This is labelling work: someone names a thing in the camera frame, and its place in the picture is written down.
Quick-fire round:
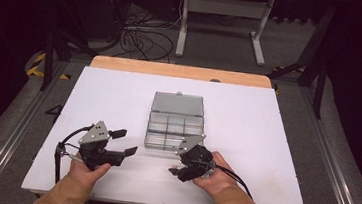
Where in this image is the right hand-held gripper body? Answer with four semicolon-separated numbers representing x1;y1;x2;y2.
172;131;219;183

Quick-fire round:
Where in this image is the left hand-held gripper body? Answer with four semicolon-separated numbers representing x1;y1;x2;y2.
75;117;128;175

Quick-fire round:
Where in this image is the transparent grey compartment box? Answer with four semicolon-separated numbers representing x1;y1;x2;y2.
142;88;210;155

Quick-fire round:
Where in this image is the person's left hand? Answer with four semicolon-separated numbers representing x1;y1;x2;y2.
66;151;114;192

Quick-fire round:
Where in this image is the person's right hand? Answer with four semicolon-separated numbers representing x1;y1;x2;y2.
191;149;242;200

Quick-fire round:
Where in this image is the yellow black floor tape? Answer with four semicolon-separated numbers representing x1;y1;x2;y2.
26;50;74;81

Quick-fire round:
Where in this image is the black metal stand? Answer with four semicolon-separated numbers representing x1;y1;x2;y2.
38;28;100;97
262;0;336;121

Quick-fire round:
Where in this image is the white metal stand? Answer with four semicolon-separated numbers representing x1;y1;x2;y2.
174;0;276;67

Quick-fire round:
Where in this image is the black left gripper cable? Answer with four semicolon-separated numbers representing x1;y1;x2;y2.
52;120;96;188

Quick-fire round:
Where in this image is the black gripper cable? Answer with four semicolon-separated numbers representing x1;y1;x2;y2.
211;165;256;200
52;120;96;188

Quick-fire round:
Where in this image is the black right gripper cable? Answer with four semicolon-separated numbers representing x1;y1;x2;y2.
211;165;256;200

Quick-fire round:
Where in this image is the aluminium floor rail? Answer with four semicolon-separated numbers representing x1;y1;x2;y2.
0;55;70;204
289;86;362;204

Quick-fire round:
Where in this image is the bundle of black floor cables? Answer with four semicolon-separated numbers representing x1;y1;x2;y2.
118;7;179;64

